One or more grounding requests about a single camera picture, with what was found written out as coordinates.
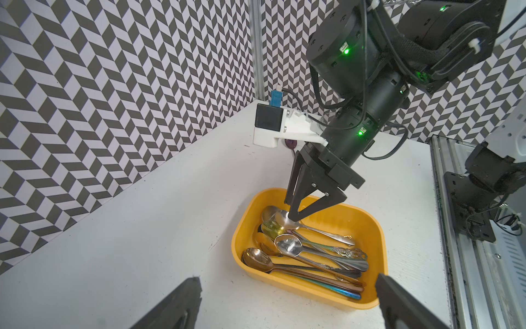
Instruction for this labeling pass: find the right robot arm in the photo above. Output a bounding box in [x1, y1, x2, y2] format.
[285, 1, 525, 222]

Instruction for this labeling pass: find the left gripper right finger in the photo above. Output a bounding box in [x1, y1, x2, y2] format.
[375, 274, 448, 329]

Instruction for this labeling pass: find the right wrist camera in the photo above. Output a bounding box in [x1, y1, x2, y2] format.
[253, 86, 328, 148]

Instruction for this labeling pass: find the plain silver spoon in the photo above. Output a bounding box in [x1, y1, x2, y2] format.
[261, 206, 282, 223]

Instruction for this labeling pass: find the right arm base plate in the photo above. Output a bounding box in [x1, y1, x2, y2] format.
[443, 171, 497, 243]

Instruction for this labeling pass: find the copper long spoon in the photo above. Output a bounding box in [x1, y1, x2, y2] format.
[242, 248, 364, 293]

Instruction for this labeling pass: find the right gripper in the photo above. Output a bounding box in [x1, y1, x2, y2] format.
[285, 143, 365, 222]

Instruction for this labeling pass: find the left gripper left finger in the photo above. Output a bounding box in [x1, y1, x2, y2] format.
[131, 277, 202, 329]

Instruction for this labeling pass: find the rainbow gold spoon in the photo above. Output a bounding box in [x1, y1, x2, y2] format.
[297, 276, 362, 300]

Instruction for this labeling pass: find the large purple spoon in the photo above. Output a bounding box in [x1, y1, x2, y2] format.
[284, 139, 297, 150]

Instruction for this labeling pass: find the gold handled utensil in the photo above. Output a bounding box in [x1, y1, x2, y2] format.
[253, 232, 367, 287]

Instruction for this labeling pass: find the aluminium front rail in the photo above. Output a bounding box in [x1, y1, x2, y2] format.
[429, 136, 525, 328]

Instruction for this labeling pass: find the silver ornate spoon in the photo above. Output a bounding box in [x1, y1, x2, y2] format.
[274, 234, 369, 272]

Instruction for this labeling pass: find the yellow plastic storage box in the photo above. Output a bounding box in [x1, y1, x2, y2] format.
[231, 188, 389, 311]

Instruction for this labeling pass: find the black spoon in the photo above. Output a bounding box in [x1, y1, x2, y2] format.
[282, 264, 362, 278]

